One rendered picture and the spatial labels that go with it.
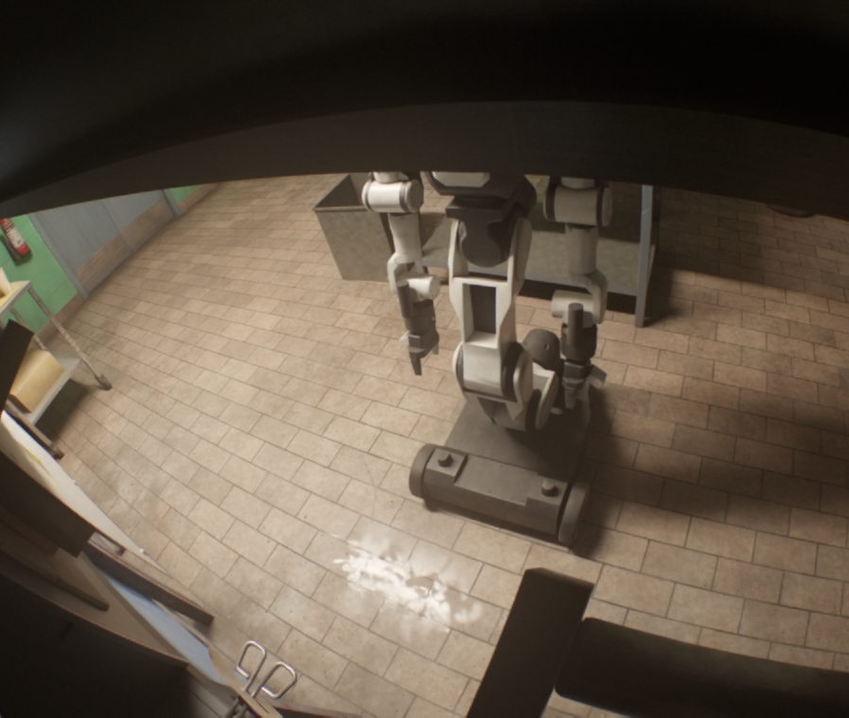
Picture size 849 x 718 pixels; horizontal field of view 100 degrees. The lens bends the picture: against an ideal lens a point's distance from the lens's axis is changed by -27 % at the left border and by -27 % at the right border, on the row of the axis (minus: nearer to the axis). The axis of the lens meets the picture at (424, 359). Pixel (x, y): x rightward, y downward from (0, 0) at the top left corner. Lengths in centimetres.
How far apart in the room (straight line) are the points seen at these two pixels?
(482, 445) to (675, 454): 72
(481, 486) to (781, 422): 122
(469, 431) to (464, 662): 78
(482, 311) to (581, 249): 31
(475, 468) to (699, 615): 88
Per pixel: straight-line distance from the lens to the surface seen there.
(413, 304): 128
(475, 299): 117
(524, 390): 125
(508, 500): 151
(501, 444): 165
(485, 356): 118
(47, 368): 325
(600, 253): 231
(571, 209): 97
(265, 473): 212
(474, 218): 105
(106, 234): 507
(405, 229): 119
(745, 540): 177
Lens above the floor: 154
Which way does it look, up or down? 44 degrees down
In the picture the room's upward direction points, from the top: 18 degrees counter-clockwise
